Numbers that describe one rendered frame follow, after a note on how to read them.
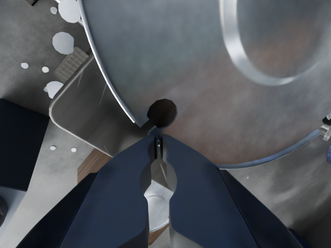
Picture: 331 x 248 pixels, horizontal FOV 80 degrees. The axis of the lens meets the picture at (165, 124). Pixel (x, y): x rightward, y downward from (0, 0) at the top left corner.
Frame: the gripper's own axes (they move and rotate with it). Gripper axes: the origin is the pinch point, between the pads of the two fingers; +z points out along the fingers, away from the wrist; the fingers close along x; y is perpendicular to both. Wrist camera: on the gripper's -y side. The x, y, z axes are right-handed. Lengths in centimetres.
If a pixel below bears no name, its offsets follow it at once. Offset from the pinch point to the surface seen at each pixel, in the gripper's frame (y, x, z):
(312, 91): -0.9, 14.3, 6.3
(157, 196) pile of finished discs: 53, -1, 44
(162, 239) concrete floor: 144, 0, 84
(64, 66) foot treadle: 7, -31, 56
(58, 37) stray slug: -5.2, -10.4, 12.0
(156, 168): 3.8, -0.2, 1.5
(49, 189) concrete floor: 69, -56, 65
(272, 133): 2.8, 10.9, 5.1
